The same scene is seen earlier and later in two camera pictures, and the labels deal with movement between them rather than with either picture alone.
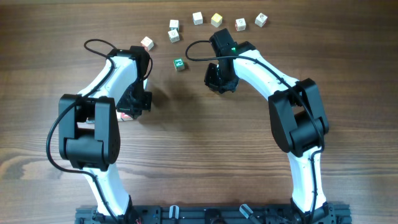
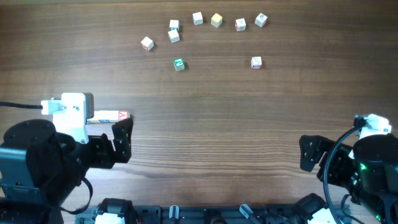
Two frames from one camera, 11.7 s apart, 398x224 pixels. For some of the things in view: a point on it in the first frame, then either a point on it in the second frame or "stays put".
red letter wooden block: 125,116 stays put
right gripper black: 211,82 → 311,149
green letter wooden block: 178,64 stays put
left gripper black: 136,111 → 106,157
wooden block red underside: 147,43 stays put
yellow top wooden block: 216,20 stays put
